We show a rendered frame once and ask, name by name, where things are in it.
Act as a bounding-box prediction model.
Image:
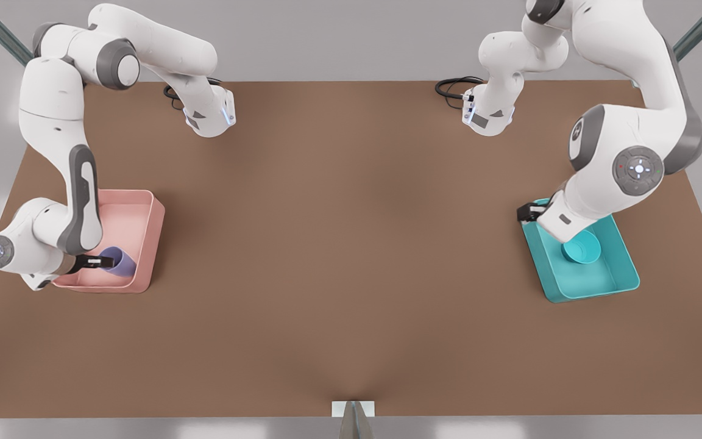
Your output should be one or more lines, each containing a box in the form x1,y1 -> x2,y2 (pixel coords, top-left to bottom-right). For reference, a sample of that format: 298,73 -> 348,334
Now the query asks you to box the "pink rectangular box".
52,189 -> 166,294

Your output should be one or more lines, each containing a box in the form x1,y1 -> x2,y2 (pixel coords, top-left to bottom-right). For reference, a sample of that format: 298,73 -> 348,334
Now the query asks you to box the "black cable loop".
435,76 -> 487,111
163,77 -> 224,112

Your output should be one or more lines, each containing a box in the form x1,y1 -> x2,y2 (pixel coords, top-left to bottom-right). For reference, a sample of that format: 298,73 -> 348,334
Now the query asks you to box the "teal bowl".
561,230 -> 602,265

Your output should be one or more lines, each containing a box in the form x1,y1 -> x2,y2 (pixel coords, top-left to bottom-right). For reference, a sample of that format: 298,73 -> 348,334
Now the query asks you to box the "purple cup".
99,246 -> 137,278

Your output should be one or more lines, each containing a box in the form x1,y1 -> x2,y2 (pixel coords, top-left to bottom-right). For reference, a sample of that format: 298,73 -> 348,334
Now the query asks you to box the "teal rectangular box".
522,198 -> 640,304

